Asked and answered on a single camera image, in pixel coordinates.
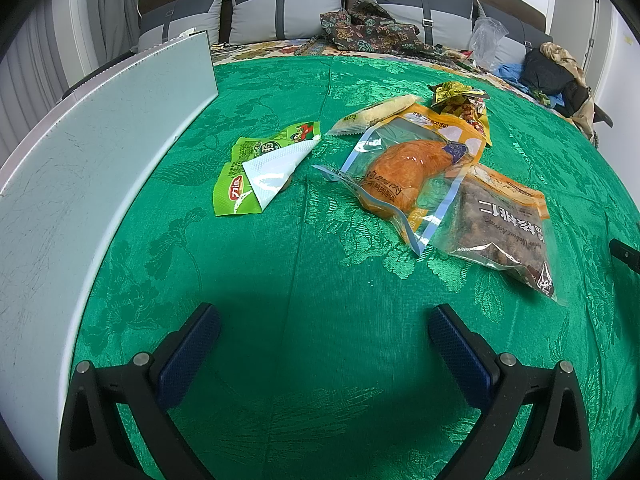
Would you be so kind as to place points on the sheer white curtain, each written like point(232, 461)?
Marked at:
point(35, 85)

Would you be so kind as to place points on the pile of clothes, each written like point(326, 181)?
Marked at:
point(565, 55)

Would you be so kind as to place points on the clear plastic bag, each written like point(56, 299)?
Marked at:
point(485, 40)

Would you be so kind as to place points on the pale yellow bread packet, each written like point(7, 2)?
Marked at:
point(370, 116)

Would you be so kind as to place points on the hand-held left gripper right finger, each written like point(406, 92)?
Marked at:
point(460, 355)

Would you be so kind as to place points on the blue cloth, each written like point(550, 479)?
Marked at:
point(510, 72)

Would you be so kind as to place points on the white door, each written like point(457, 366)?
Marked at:
point(597, 30)

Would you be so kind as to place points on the green patterned blanket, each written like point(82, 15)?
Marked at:
point(325, 270)

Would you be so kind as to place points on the floral bedsheet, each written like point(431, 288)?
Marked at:
point(280, 47)

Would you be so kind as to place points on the dark floral cloth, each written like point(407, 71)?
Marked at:
point(370, 30)

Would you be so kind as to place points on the orange red snack packet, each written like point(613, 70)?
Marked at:
point(470, 110)

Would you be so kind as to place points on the gold green snack packet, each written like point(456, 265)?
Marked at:
point(450, 91)

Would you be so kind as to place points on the clear chicken leg packet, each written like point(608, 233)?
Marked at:
point(400, 170)

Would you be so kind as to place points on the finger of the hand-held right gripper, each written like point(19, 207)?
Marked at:
point(627, 257)

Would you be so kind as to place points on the grey curtain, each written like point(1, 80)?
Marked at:
point(120, 10)

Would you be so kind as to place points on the brown walnut packet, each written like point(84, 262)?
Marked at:
point(500, 230)

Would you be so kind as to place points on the black bag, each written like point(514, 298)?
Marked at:
point(545, 70)

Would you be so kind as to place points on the grey two-tone pillow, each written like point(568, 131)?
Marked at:
point(400, 5)
point(185, 15)
point(260, 15)

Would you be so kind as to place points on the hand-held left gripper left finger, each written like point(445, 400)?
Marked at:
point(190, 360)

